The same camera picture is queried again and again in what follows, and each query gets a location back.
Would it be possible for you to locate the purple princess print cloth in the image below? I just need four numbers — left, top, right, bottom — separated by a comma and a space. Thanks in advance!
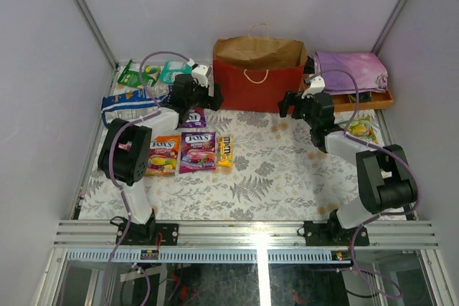
313, 51, 388, 95

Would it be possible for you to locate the orange Fox's candy bag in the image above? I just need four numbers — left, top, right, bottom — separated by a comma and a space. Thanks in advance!
145, 135, 180, 176

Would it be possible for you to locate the yellow snack packet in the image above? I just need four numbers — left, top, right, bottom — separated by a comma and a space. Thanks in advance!
217, 136, 234, 168

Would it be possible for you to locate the red Fox's candy bag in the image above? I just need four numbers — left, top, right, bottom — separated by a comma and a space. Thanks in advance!
179, 132, 216, 173

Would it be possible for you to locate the teal green snack packet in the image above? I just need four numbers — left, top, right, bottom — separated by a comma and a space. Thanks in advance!
159, 61, 191, 85

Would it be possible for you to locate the red brown paper bag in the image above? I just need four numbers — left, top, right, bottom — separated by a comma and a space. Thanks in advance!
212, 33, 308, 113

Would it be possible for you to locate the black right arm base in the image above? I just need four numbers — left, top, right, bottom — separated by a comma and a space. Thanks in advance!
303, 210, 356, 247

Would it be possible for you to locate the green Fox's candy bag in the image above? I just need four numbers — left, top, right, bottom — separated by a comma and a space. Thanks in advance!
117, 59, 161, 89

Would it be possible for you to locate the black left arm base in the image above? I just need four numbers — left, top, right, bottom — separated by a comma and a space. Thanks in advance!
110, 214, 179, 247

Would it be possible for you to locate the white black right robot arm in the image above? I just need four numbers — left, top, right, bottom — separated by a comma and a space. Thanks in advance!
278, 91, 420, 245

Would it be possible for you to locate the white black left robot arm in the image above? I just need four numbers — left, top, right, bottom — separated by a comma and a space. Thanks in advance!
98, 74, 224, 245

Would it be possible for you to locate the orange wooden compartment tray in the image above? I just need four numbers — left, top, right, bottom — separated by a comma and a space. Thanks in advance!
294, 70, 394, 113

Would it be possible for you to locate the dark packet in tray corner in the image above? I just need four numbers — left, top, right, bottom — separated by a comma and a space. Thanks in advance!
303, 56, 315, 75

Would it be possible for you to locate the blue white snack packet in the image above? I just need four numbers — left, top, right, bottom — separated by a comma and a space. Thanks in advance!
101, 87, 169, 128

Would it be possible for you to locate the blue grey cable duct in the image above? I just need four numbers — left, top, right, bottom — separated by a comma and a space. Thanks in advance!
67, 248, 351, 264

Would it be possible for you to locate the aluminium front rail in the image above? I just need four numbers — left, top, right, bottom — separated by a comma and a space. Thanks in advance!
53, 220, 440, 250

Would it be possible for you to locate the dark green gold packet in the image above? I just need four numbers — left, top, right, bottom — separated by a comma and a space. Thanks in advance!
348, 92, 372, 103

